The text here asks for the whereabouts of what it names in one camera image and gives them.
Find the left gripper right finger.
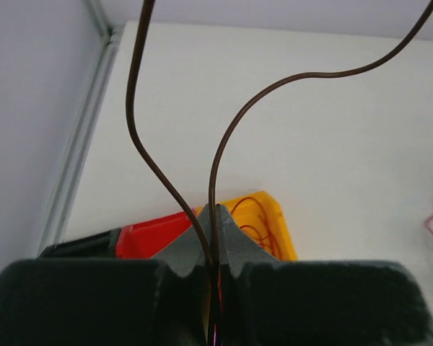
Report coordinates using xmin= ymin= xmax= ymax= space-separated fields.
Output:
xmin=216 ymin=206 xmax=433 ymax=345

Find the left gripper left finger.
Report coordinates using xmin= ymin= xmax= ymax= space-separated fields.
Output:
xmin=0 ymin=205 xmax=212 ymax=346

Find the brown wire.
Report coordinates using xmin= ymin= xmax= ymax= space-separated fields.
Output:
xmin=125 ymin=0 xmax=433 ymax=346

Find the red plastic bin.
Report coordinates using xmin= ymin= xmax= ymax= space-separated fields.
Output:
xmin=115 ymin=212 xmax=191 ymax=259

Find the yellow plastic bin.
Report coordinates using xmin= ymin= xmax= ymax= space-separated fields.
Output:
xmin=191 ymin=190 xmax=299 ymax=262

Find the black plastic bin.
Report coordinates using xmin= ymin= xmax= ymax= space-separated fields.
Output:
xmin=39 ymin=228 xmax=121 ymax=258

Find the left aluminium frame post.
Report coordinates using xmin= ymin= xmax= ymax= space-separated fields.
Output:
xmin=36 ymin=1 xmax=119 ymax=254

